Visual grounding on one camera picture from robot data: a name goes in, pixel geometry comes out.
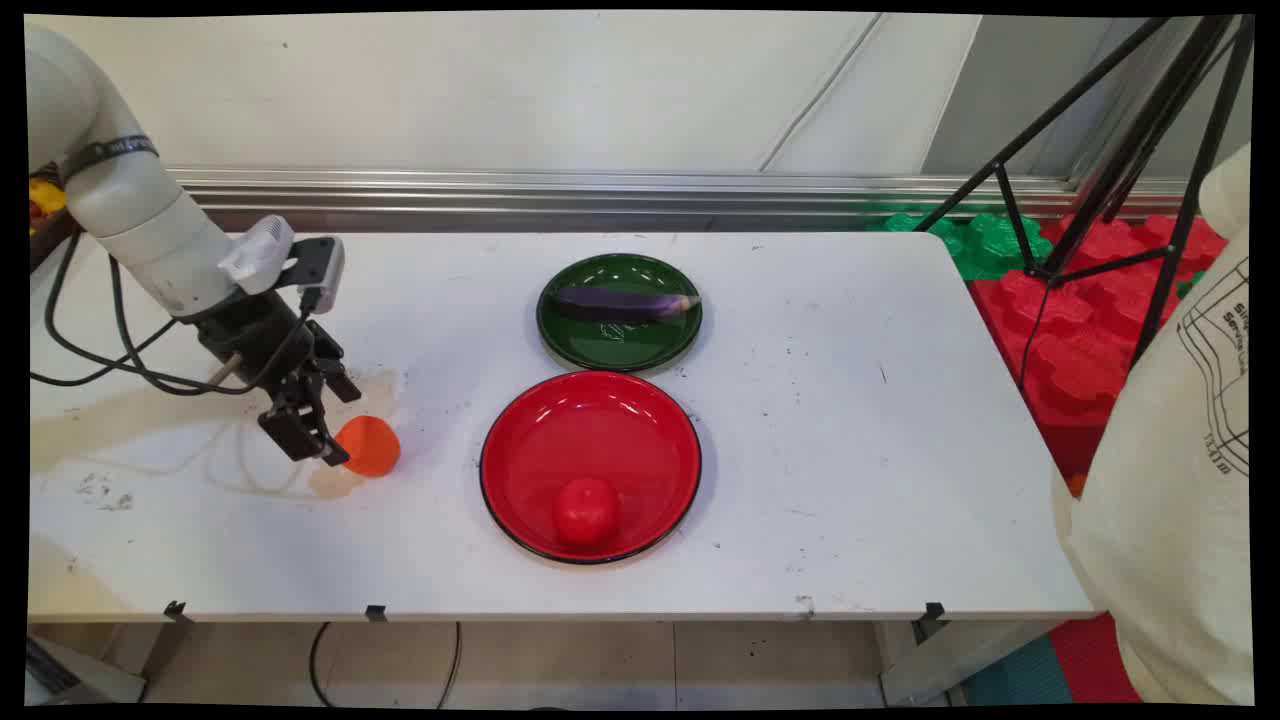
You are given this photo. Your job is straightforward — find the teal floor mat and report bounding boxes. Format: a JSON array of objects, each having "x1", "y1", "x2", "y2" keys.
[{"x1": 962, "y1": 632, "x2": 1073, "y2": 706}]

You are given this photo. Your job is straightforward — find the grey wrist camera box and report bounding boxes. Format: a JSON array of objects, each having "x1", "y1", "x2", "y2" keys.
[{"x1": 290, "y1": 236, "x2": 347, "y2": 313}]

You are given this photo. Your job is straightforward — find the red floor mat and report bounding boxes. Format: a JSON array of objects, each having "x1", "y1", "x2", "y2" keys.
[{"x1": 1048, "y1": 612, "x2": 1141, "y2": 704}]

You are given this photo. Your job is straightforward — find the orange toy pepper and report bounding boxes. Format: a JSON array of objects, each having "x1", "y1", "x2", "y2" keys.
[{"x1": 334, "y1": 415, "x2": 402, "y2": 479}]

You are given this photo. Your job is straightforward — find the grey table leg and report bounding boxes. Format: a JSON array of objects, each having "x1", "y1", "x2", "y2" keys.
[{"x1": 880, "y1": 620, "x2": 1061, "y2": 706}]

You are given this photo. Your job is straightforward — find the green foam blocks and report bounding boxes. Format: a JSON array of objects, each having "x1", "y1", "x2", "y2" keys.
[{"x1": 870, "y1": 210, "x2": 1054, "y2": 281}]

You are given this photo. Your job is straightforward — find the person in cream shirt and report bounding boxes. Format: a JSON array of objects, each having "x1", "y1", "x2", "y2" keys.
[{"x1": 1050, "y1": 145, "x2": 1256, "y2": 706}]

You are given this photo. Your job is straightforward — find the black arm strap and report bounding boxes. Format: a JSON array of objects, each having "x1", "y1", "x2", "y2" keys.
[{"x1": 60, "y1": 135, "x2": 159, "y2": 184}]

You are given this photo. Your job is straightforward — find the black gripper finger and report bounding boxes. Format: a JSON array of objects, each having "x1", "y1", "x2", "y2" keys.
[
  {"x1": 257, "y1": 380, "x2": 352, "y2": 470},
  {"x1": 314, "y1": 344, "x2": 364, "y2": 405}
]

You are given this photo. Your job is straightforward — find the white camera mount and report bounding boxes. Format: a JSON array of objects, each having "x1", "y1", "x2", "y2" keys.
[{"x1": 218, "y1": 215, "x2": 297, "y2": 296}]

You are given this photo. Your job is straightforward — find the black tripod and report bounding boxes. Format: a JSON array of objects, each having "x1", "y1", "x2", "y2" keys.
[{"x1": 915, "y1": 15, "x2": 1256, "y2": 391}]

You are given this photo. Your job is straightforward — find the purple toy eggplant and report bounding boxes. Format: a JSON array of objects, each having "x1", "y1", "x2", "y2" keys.
[{"x1": 553, "y1": 285, "x2": 703, "y2": 323}]

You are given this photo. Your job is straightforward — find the red foam blocks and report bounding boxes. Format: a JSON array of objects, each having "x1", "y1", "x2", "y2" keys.
[{"x1": 970, "y1": 212, "x2": 1229, "y2": 481}]

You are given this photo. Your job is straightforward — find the green plate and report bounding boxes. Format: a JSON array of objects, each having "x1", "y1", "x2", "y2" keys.
[{"x1": 536, "y1": 253, "x2": 704, "y2": 373}]

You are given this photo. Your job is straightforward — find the aluminium wall rail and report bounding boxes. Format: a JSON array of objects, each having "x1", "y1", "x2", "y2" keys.
[{"x1": 165, "y1": 168, "x2": 1191, "y2": 223}]

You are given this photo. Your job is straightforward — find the brown wicker basket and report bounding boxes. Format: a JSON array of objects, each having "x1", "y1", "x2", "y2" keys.
[{"x1": 28, "y1": 165, "x2": 83, "y2": 273}]

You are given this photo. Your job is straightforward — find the red toy tomato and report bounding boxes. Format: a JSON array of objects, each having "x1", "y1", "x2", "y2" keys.
[{"x1": 552, "y1": 477, "x2": 621, "y2": 548}]

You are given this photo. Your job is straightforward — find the red plate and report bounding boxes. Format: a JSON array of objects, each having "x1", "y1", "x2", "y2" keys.
[{"x1": 479, "y1": 371, "x2": 703, "y2": 566}]

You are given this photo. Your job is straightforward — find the black floor cable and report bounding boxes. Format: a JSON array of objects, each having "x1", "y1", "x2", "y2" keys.
[{"x1": 308, "y1": 622, "x2": 463, "y2": 709}]

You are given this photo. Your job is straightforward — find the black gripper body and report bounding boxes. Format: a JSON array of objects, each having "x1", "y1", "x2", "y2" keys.
[{"x1": 178, "y1": 288, "x2": 348, "y2": 398}]

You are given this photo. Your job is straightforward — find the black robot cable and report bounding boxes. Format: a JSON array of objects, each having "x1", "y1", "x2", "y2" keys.
[{"x1": 30, "y1": 230, "x2": 323, "y2": 397}]

